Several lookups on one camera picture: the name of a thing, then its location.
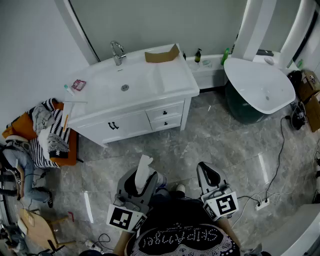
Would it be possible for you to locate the grey cloth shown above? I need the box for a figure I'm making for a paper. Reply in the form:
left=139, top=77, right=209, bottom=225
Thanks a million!
left=241, top=243, right=263, bottom=256

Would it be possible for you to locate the wooden chair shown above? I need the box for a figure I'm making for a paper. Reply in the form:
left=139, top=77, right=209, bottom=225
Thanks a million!
left=18, top=207, right=76, bottom=251

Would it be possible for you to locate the white freestanding bathtub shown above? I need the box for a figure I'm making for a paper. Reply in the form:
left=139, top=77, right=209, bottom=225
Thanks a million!
left=223, top=57, right=297, bottom=125

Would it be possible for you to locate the person's right forearm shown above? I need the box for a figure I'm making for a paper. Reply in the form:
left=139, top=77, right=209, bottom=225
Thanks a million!
left=219, top=216, right=242, bottom=251

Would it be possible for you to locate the brown cardboard piece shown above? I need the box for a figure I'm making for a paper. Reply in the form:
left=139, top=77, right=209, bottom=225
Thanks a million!
left=144, top=43, right=180, bottom=64

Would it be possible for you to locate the white power strip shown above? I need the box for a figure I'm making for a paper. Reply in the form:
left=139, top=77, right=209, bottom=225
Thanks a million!
left=254, top=199, right=270, bottom=211

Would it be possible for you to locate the chrome faucet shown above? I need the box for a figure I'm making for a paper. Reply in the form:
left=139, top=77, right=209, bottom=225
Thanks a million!
left=109, top=40, right=127, bottom=67

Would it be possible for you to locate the person's left forearm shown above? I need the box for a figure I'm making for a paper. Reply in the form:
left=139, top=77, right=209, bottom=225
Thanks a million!
left=113, top=231, right=141, bottom=256

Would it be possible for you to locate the white vanity table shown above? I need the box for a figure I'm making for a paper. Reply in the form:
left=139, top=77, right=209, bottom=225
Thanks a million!
left=63, top=43, right=200, bottom=148

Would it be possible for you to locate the white packet with orange strip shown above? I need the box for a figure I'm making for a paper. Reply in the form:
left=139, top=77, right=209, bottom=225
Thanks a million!
left=61, top=102, right=74, bottom=133

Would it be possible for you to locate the long black cable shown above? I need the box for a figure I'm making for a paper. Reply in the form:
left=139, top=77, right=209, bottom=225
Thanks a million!
left=231, top=115, right=293, bottom=228

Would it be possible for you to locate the white cabinet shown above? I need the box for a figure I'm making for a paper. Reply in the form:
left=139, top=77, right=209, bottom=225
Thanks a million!
left=269, top=203, right=320, bottom=256

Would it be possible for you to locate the black bag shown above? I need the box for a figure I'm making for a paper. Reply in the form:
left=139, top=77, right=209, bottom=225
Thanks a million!
left=287, top=70, right=303, bottom=87

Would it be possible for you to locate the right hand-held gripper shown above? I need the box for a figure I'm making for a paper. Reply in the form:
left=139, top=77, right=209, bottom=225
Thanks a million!
left=196, top=161, right=240, bottom=222

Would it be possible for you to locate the white tube with teal cap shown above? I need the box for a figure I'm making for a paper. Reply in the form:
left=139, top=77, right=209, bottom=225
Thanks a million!
left=63, top=84, right=76, bottom=97

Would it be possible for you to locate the green bottle with long nozzle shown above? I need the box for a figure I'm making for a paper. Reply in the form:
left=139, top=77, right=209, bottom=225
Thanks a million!
left=221, top=47, right=230, bottom=66

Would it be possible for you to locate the white ledge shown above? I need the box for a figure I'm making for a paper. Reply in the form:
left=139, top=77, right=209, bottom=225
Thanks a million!
left=186, top=53, right=235, bottom=90

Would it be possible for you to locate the pink packet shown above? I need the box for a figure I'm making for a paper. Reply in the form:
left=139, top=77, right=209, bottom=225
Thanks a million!
left=71, top=79, right=87, bottom=92

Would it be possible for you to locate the grey crumpled clothing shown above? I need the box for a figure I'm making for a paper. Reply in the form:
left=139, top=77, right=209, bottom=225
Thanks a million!
left=31, top=103, right=56, bottom=133

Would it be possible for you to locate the person's black printed shirt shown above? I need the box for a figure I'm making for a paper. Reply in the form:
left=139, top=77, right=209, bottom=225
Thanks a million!
left=126, top=192, right=242, bottom=256

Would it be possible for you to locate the orange sofa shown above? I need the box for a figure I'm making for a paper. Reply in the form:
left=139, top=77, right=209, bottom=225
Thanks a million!
left=1, top=101, right=78, bottom=167

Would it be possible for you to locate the cardboard box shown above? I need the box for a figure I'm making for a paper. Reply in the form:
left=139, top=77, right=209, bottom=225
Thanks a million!
left=305, top=92, right=320, bottom=133
left=298, top=70, right=320, bottom=103

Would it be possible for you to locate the white power adapter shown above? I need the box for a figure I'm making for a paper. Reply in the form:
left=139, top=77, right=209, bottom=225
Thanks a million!
left=85, top=239, right=101, bottom=251

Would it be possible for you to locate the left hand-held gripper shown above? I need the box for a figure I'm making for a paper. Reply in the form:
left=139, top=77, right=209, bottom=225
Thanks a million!
left=106, top=167, right=160, bottom=234

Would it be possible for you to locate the white spray bottle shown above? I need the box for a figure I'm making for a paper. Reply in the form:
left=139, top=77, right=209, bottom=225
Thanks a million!
left=134, top=154, right=168, bottom=188

